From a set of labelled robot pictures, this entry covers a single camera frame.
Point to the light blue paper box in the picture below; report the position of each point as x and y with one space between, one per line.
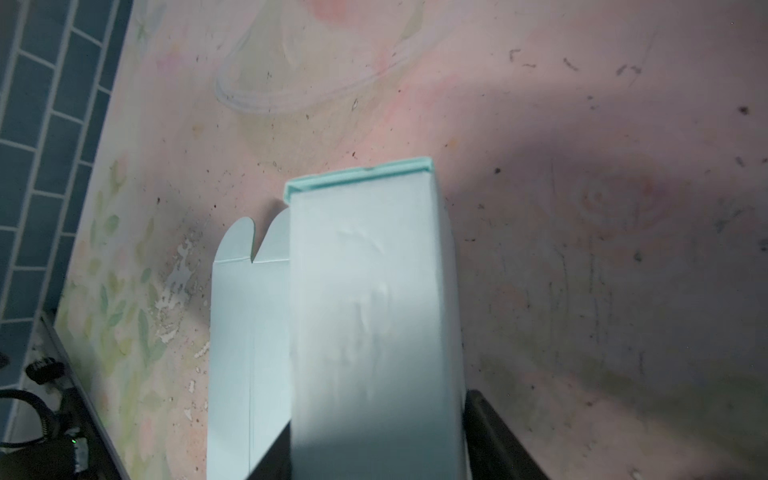
344 321

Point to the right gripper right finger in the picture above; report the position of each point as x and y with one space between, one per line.
494 452

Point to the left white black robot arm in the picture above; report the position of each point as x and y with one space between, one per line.
70 444

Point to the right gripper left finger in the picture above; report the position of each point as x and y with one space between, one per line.
276 463

